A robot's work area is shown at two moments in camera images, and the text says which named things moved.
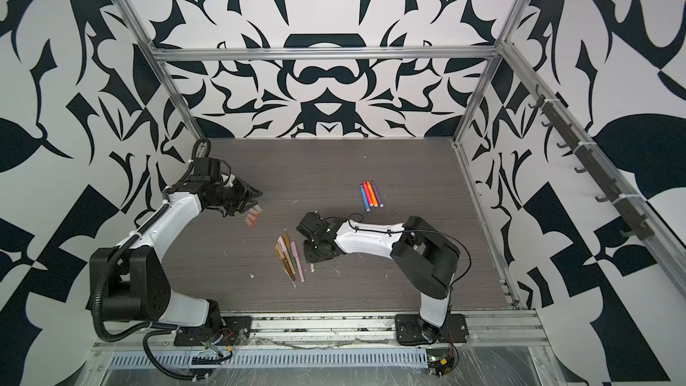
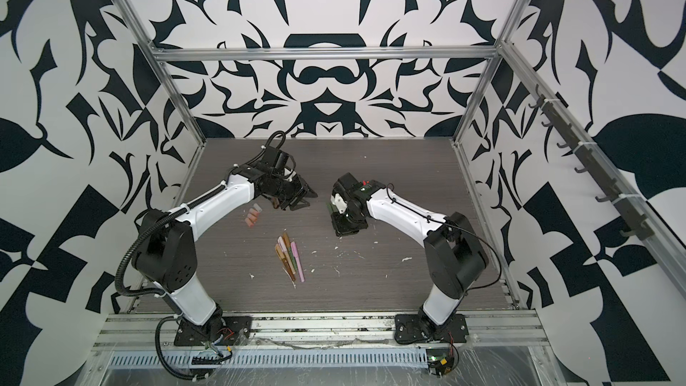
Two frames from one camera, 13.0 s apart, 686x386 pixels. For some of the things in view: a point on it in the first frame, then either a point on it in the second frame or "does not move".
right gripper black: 308,256 to 339,229
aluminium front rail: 353,331 does not move
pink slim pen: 297,261 does not move
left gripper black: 246,195 to 302,194
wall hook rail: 630,206 does not move
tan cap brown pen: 281,256 does not move
